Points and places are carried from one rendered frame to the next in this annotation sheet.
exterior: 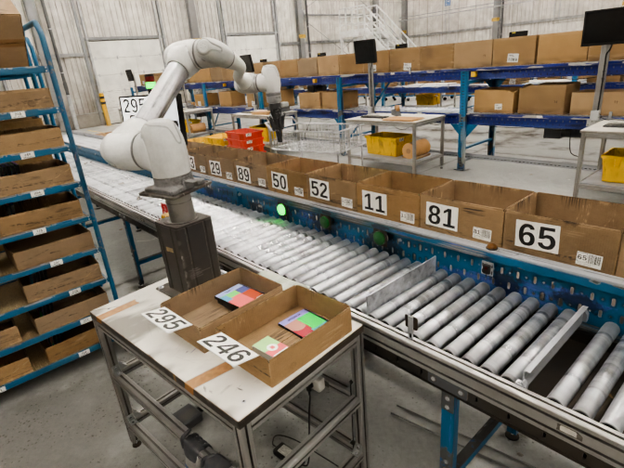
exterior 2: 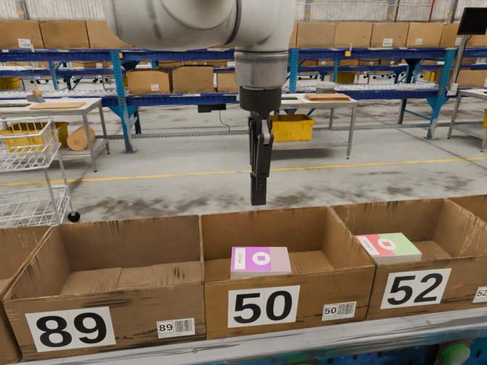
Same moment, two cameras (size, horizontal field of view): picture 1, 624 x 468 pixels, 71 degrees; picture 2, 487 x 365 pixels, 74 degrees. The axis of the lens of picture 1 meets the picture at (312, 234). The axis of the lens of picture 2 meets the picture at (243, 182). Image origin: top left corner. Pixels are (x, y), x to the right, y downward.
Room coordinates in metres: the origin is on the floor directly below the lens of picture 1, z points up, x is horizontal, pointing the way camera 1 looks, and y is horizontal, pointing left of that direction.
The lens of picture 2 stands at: (2.45, 0.66, 1.52)
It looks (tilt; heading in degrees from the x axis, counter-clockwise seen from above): 24 degrees down; 302
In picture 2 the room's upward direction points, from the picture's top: straight up
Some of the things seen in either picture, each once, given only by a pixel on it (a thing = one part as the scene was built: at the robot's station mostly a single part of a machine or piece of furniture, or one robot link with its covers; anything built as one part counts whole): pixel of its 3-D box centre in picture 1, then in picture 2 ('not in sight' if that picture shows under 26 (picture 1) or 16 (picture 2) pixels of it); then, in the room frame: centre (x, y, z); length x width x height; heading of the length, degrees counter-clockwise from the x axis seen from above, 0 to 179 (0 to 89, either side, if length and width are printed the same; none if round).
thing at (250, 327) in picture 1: (285, 329); not in sight; (1.29, 0.12, 0.80); 0.38 x 0.28 x 0.10; 134
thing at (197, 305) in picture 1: (224, 305); not in sight; (1.50, 0.37, 0.80); 0.38 x 0.28 x 0.10; 134
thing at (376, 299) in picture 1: (403, 284); not in sight; (1.60, -0.36, 0.76); 0.46 x 0.01 x 0.09; 130
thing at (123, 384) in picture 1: (230, 396); not in sight; (1.49, 0.40, 0.36); 1.00 x 0.58 x 0.72; 46
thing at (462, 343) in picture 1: (485, 323); not in sight; (1.33, -0.59, 0.72); 0.52 x 0.05 x 0.05; 130
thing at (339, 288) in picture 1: (362, 277); not in sight; (1.77, -0.21, 0.72); 0.52 x 0.05 x 0.05; 130
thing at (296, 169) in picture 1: (303, 177); (275, 263); (2.75, 0.02, 0.96); 0.39 x 0.29 x 0.17; 40
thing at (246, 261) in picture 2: not in sight; (259, 268); (2.80, 0.01, 0.92); 0.16 x 0.11 x 0.07; 32
